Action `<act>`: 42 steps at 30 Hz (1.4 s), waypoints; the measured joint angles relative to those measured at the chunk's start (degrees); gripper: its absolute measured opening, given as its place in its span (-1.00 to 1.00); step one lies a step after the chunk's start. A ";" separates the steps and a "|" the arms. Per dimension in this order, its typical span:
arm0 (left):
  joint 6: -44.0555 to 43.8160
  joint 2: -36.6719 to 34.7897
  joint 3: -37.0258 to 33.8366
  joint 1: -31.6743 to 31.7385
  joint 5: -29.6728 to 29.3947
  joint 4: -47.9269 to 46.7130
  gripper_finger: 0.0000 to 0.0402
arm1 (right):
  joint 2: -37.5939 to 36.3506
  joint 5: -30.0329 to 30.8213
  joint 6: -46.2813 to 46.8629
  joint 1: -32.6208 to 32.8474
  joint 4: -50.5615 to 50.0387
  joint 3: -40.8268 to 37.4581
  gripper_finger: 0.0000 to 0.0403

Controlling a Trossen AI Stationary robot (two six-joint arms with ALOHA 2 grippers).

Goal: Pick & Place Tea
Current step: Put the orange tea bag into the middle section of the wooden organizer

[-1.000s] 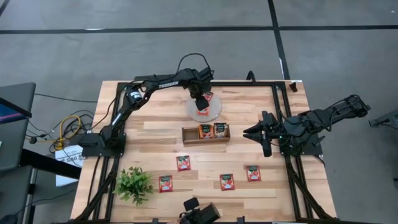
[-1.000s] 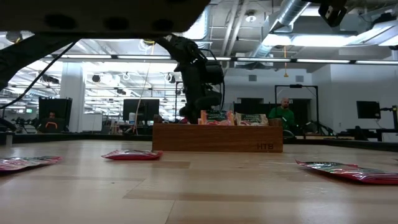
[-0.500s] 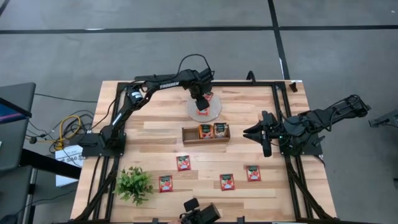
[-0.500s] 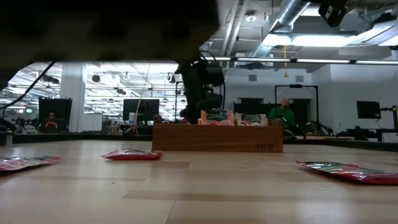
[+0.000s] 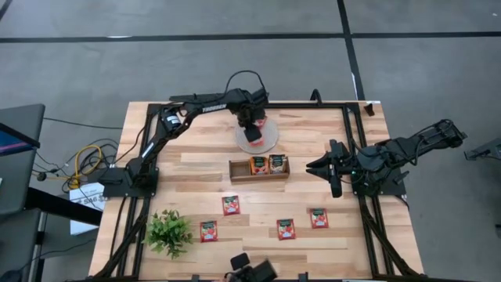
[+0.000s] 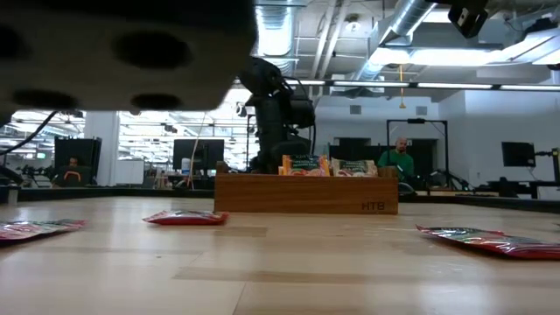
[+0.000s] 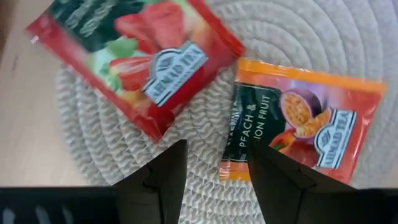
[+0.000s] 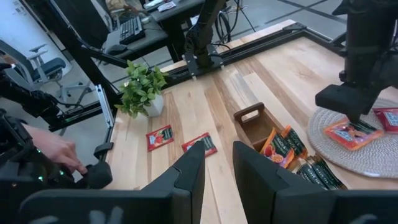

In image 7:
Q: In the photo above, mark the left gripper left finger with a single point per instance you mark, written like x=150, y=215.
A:
x=149, y=202

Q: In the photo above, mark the strawberry tea bag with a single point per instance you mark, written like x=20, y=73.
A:
x=140, y=46

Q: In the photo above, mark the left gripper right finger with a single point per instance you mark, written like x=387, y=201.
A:
x=295, y=202

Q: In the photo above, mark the peach passion fruit tea bag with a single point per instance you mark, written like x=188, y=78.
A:
x=311, y=93

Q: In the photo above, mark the round woven white mat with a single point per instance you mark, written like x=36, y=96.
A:
x=211, y=130

